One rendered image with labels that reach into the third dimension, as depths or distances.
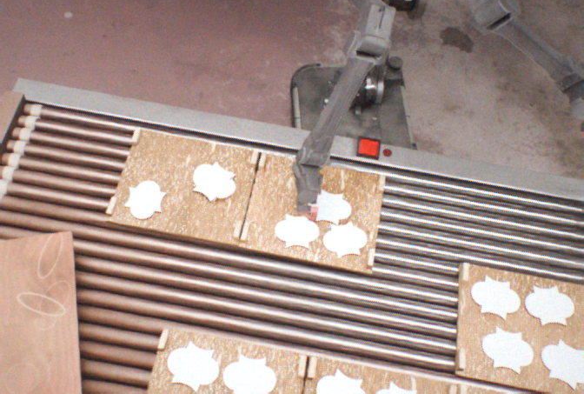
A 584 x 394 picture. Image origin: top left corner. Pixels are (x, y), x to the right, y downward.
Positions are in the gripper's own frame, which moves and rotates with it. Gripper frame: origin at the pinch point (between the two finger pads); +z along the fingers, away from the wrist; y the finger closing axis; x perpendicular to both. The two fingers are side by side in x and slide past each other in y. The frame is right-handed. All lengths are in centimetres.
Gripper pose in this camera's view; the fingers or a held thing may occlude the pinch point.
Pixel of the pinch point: (314, 205)
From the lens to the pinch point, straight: 233.3
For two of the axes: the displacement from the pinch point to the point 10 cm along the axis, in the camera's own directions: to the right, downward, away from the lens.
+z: 2.2, 6.1, 7.6
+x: -9.6, 0.1, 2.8
